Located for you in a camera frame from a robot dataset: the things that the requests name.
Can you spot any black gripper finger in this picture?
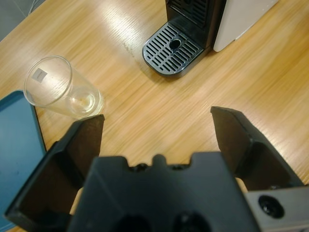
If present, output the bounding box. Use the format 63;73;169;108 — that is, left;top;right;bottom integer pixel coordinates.
4;114;105;232
211;107;305;193

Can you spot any clear drinking glass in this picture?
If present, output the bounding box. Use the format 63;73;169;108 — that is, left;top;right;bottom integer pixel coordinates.
23;55;105;121

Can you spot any white capsule coffee machine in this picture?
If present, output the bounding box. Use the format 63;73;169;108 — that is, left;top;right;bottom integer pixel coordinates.
142;0;280;78

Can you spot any teal serving tray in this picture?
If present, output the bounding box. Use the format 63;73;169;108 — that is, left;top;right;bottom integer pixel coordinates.
0;89;47;232

